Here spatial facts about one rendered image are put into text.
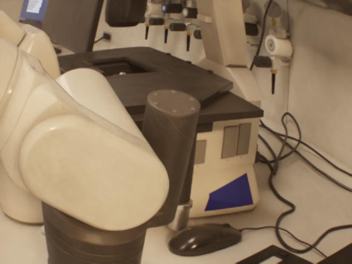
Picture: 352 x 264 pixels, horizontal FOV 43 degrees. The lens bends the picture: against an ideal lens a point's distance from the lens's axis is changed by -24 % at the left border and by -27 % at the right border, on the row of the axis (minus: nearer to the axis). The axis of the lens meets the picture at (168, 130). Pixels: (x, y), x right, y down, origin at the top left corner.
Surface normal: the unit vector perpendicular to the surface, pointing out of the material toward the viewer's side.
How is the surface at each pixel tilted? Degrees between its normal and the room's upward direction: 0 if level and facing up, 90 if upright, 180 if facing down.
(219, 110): 0
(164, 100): 12
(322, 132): 90
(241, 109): 0
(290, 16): 90
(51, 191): 102
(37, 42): 78
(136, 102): 0
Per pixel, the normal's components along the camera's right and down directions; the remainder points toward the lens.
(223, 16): 0.46, 0.31
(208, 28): -0.88, 0.25
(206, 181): 0.37, -0.39
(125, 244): 0.61, 0.47
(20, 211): 0.09, 0.32
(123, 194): 0.38, 0.51
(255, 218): 0.07, -0.95
